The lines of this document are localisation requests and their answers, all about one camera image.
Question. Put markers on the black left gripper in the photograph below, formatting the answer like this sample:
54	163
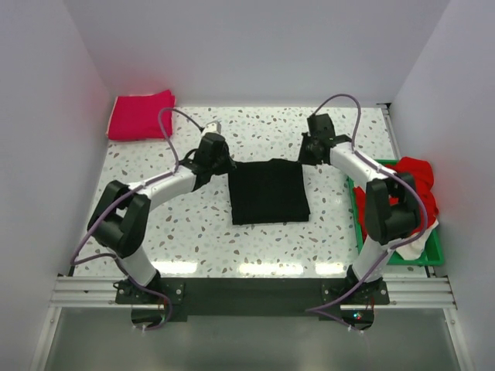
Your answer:
229	164

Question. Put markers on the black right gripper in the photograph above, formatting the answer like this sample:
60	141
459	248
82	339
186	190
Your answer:
304	158

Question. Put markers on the black t shirt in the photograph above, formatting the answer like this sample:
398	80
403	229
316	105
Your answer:
268	192

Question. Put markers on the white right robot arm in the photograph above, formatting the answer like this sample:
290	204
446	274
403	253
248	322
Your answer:
394	214

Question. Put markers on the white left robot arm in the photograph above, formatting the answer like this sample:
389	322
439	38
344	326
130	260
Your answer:
120	219

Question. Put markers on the folded pink t shirt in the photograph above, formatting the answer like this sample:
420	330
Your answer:
135	118

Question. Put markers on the red t shirt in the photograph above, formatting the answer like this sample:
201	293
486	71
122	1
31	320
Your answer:
424	181

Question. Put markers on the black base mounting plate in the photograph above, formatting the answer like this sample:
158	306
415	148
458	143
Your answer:
249	297

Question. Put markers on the green plastic basket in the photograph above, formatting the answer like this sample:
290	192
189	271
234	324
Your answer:
431	256

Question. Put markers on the aluminium rail frame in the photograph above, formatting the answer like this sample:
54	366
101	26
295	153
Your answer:
255	248

